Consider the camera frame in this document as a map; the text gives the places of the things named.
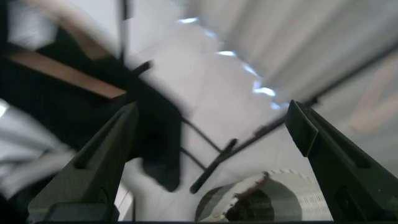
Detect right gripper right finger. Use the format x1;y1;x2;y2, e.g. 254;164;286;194
285;99;398;222

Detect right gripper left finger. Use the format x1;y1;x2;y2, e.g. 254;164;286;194
27;101;139;223

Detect black garment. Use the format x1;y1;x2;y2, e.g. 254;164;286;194
0;27;184;192

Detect pink clothes hanger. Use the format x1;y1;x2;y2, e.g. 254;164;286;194
7;0;127;100

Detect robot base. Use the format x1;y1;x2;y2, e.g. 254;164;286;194
0;99;136;222

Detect white laundry basket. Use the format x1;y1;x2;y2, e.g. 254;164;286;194
195;169;334;222

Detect black clothes rack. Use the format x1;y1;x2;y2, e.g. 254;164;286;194
118;0;398;194

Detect white curtain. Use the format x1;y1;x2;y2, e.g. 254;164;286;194
174;0;398;178

